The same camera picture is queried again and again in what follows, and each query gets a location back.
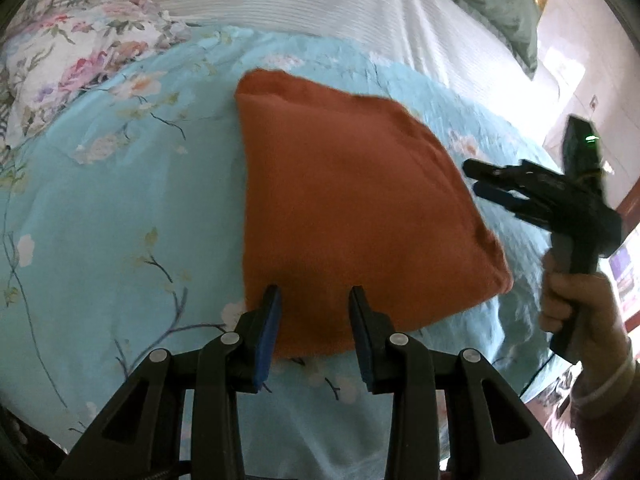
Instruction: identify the white striped blanket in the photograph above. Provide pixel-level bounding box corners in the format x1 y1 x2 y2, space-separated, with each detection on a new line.
145 0 540 128

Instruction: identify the person's right hand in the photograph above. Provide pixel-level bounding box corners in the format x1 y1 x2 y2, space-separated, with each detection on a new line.
539 250 632 363

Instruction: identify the green pillow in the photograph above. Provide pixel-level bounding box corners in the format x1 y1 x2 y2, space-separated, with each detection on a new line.
420 0 542 74

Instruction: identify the orange knit sweater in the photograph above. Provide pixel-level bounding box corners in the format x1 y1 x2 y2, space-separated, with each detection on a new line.
234 69 514 361

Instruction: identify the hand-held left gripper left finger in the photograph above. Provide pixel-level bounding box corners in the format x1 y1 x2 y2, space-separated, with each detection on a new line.
55 285 284 480

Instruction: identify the light blue floral bedsheet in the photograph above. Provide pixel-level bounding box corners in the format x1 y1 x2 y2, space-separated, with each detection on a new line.
0 25 572 480

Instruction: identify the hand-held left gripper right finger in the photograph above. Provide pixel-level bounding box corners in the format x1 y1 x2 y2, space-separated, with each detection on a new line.
348 285 586 480

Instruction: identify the pink floral pillow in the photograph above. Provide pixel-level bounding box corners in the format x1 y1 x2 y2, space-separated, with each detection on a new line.
0 0 202 150

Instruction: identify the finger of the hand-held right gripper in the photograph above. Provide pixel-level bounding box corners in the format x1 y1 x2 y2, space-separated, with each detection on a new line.
462 158 532 188
472 182 532 222

